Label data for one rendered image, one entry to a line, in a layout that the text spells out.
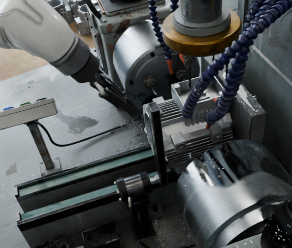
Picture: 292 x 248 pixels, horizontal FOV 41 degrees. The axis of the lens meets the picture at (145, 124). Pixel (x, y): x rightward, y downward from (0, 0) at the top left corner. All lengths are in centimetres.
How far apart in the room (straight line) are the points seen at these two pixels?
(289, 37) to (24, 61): 256
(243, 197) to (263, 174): 7
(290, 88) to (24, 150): 94
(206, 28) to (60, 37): 31
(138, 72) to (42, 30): 43
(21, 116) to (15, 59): 216
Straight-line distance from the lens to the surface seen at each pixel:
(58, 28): 86
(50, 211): 110
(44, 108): 119
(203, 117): 101
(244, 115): 98
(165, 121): 100
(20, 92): 177
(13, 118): 120
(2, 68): 328
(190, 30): 86
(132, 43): 123
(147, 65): 118
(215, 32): 87
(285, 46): 100
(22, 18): 83
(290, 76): 101
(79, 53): 89
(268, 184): 79
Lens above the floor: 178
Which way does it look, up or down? 43 degrees down
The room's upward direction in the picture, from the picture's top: 9 degrees counter-clockwise
